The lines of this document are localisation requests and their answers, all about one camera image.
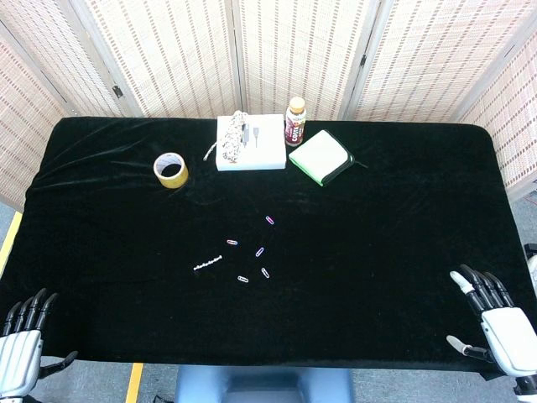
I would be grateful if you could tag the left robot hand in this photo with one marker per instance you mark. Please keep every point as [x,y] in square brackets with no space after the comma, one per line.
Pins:
[21,357]

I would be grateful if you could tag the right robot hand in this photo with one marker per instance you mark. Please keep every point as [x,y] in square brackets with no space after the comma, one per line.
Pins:
[509,340]

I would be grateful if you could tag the white bead chain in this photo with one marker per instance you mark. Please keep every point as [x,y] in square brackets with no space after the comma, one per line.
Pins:
[207,263]

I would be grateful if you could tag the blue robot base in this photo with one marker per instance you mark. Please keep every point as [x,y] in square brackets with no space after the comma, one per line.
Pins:
[264,384]

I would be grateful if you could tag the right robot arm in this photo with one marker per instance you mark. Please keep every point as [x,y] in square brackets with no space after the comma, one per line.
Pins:
[527,392]

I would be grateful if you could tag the black white floor device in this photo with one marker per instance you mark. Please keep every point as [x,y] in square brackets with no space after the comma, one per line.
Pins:
[532,256]

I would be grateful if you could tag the black velvet tablecloth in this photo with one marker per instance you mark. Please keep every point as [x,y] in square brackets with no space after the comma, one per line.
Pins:
[356,260]

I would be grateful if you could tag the woven folding screen panel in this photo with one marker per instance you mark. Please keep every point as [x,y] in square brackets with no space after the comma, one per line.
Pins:
[432,59]
[512,126]
[302,50]
[63,50]
[25,126]
[176,54]

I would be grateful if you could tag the yellow tape roll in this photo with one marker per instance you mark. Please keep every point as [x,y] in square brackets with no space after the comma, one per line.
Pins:
[174,181]

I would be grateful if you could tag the green white zip pouch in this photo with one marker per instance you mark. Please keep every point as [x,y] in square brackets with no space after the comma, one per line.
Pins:
[321,157]

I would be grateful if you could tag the black screen hinge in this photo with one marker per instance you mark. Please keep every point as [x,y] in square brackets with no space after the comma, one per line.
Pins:
[117,91]
[363,59]

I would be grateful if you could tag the Costa coffee bottle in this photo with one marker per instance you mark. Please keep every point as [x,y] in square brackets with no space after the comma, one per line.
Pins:
[295,128]

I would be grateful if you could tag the white flat box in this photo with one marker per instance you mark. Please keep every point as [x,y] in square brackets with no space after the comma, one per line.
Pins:
[270,144]

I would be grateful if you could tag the black small adapter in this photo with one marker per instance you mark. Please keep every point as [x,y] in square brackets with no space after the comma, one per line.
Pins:
[244,130]

